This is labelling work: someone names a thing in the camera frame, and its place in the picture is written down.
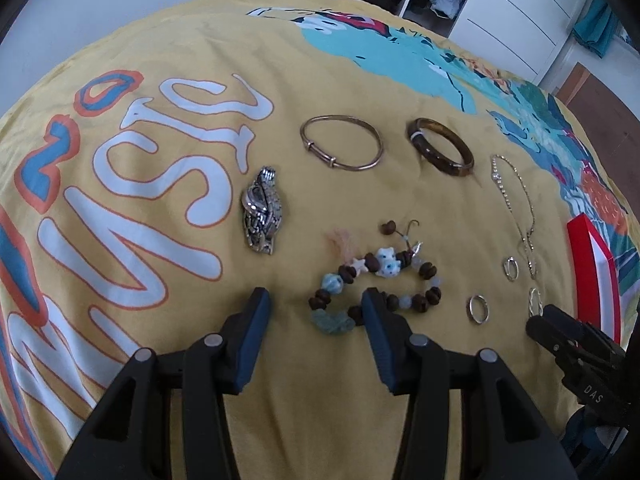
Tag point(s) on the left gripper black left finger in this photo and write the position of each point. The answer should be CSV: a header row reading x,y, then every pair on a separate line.
x,y
127,435

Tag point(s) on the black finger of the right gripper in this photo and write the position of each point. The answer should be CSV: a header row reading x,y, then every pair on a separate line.
x,y
575,345

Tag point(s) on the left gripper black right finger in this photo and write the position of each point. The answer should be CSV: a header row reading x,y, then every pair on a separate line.
x,y
503,435

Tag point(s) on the small silver hoop earring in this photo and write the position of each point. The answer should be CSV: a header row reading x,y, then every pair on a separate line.
x,y
511,269

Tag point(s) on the dark tortoiseshell bangle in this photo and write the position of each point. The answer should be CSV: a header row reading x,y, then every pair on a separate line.
x,y
441,147

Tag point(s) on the silver metal wristwatch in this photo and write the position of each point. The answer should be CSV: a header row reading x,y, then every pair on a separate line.
x,y
262,211

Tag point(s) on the thin gold bangle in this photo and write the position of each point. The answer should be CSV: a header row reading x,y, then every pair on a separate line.
x,y
342,142

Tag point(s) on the red jewelry box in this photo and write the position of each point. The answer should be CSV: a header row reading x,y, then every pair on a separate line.
x,y
597,293

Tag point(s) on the wooden headboard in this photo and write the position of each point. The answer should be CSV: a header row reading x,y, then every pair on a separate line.
x,y
611,127

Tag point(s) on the teal curtain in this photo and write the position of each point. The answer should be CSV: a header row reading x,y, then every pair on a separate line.
x,y
596,29

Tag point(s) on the yellow dinosaur print duvet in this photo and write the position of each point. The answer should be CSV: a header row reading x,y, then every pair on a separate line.
x,y
122,172

